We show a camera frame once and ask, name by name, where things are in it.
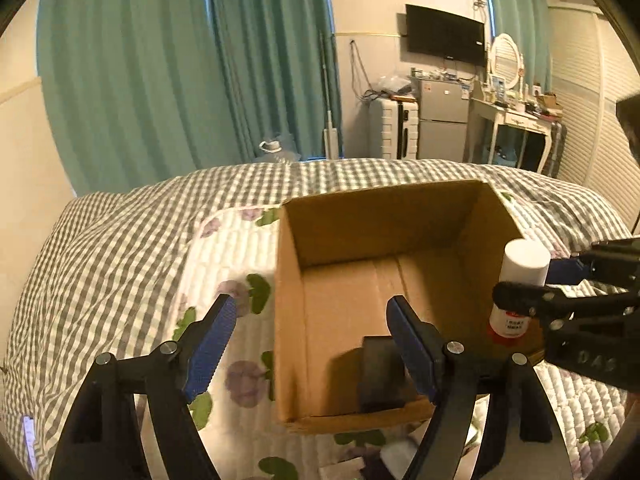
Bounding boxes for grey checkered bedspread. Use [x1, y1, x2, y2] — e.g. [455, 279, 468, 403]
[0, 157, 633, 480]

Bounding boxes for black wall television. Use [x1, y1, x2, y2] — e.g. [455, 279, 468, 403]
[406, 4, 485, 66]

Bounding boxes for silver mini fridge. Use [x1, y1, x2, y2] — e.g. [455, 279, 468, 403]
[418, 79, 469, 162]

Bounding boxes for white louvered wardrobe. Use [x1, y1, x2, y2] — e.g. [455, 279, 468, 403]
[549, 3, 639, 228]

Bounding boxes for large teal curtain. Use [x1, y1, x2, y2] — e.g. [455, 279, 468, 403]
[37, 0, 341, 195]

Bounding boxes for smartphone with lit screen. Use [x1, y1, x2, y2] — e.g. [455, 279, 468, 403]
[23, 415, 38, 474]

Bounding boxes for white rounded case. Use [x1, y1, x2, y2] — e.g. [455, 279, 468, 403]
[380, 438, 418, 480]

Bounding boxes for oval vanity mirror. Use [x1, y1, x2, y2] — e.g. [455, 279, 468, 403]
[488, 34, 524, 90]

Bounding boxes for white red spray bottle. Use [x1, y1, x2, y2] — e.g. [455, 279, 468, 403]
[488, 238, 551, 346]

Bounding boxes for black power adapter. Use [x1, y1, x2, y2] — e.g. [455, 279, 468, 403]
[359, 336, 418, 413]

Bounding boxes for white dressing table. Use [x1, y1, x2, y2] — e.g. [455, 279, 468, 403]
[465, 98, 554, 174]

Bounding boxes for clear water jug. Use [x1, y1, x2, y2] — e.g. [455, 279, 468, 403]
[255, 133, 302, 164]

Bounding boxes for white upright mop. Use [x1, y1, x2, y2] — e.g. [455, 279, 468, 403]
[319, 34, 340, 159]

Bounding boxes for teal curtain by wardrobe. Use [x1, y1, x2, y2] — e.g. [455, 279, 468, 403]
[489, 0, 551, 91]

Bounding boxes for white floral quilted mat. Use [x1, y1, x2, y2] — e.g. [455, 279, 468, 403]
[168, 181, 628, 479]

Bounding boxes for white suitcase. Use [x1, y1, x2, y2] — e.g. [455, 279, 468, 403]
[369, 98, 419, 160]

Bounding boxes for brown cardboard box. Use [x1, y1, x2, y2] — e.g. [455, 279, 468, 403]
[273, 179, 549, 435]

